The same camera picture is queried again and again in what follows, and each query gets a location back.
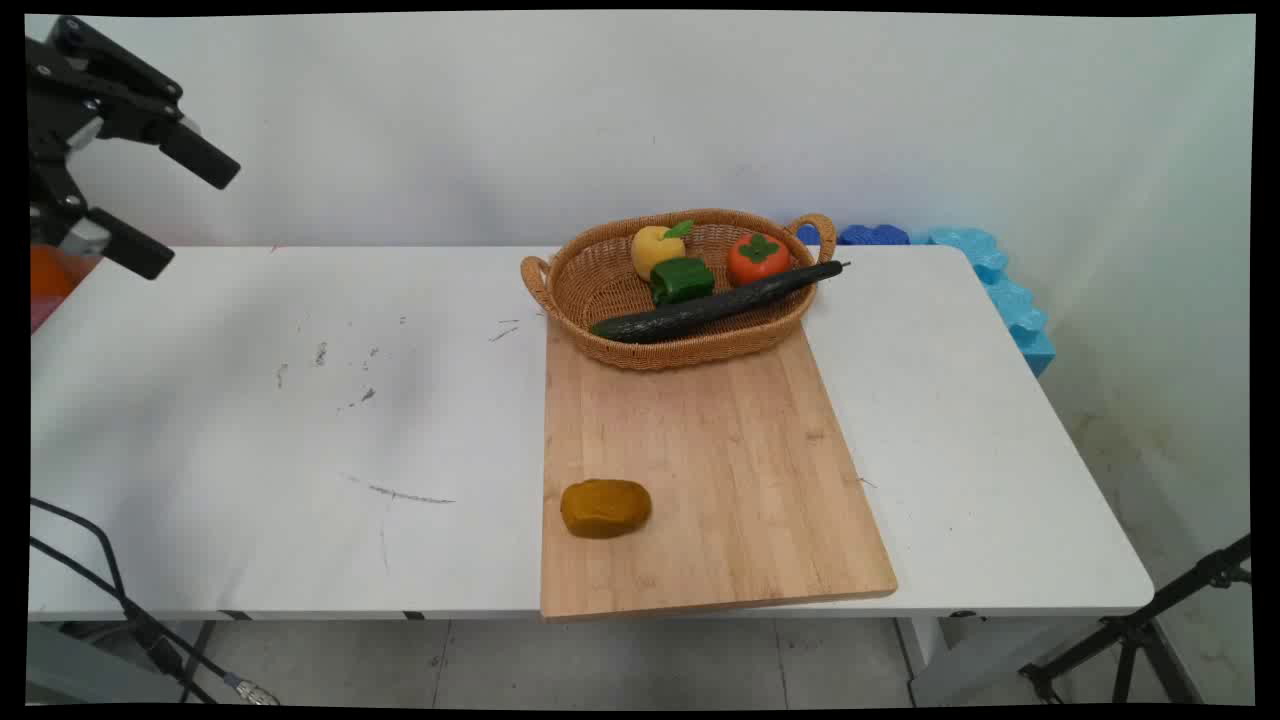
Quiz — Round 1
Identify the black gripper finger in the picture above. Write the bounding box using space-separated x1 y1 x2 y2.
150 118 242 191
84 205 177 282

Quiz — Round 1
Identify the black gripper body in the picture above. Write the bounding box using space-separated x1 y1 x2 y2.
25 15 187 247

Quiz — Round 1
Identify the brown toy potato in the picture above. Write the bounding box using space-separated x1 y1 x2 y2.
559 478 653 541

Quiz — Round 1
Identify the orange object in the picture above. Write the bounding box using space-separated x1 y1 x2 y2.
30 244 103 303

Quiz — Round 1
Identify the woven wicker basket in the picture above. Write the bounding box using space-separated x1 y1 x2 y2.
519 208 837 372

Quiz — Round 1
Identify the grey base box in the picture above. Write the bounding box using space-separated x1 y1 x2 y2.
26 622 193 706

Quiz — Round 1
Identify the yellow toy bell pepper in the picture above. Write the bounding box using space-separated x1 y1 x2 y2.
630 220 695 282

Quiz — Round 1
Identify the green toy bell pepper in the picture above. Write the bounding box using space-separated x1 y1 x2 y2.
649 257 717 307

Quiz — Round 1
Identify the dark green toy cucumber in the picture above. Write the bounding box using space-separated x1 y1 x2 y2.
589 260 852 345

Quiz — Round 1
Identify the red toy tomato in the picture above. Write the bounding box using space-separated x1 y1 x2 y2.
726 232 793 288

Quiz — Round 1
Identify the wooden cutting board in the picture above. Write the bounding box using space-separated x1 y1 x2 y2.
539 320 899 623

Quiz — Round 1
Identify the dark blue foam piece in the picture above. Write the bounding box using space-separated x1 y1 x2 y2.
795 223 912 248

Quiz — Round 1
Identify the light blue foam piece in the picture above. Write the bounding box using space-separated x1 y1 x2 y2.
908 226 1058 379

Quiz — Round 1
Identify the white table leg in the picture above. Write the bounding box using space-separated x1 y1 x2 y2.
893 614 1011 707

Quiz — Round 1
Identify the black tripod stand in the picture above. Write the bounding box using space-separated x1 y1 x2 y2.
1018 533 1253 706

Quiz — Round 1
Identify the thin black cable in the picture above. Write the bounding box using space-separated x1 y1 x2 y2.
30 537 216 705

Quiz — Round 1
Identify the black cable with metal connector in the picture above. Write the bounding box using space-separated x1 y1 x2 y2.
30 497 282 707

